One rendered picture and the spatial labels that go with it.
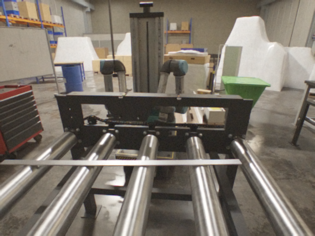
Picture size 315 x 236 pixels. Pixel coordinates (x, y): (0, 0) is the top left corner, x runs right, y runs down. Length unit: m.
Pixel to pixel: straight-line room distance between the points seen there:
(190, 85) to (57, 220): 4.01
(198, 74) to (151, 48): 2.53
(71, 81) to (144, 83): 4.66
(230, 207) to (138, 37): 1.68
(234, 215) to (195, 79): 3.71
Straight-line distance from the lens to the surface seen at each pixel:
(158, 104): 1.14
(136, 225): 0.69
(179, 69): 1.57
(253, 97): 3.59
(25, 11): 14.18
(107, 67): 1.73
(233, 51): 4.63
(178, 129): 1.21
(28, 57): 5.64
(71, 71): 6.40
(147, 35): 1.95
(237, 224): 0.90
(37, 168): 1.10
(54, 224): 0.78
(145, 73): 1.97
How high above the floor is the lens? 1.47
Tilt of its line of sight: 23 degrees down
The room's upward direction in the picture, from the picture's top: straight up
